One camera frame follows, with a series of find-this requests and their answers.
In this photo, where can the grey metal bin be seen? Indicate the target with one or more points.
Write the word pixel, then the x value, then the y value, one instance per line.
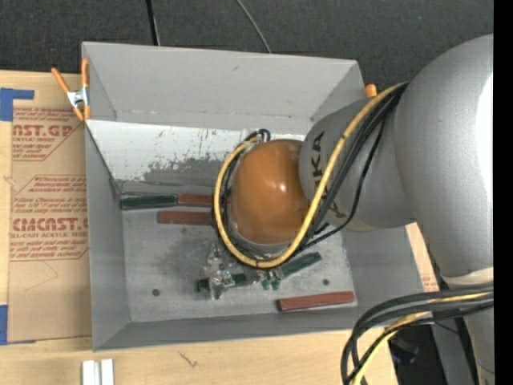
pixel 168 94

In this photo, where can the brown cardboard board, red print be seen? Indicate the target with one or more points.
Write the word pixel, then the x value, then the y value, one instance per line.
pixel 44 295

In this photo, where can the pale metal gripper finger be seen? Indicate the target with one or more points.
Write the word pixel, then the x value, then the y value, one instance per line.
pixel 219 289
pixel 214 260

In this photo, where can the red-brown flat block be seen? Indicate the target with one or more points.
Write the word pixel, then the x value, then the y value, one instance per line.
pixel 194 199
pixel 182 217
pixel 316 301

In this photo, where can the dark green block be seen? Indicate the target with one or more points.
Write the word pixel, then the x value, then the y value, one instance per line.
pixel 148 201
pixel 202 284
pixel 306 262

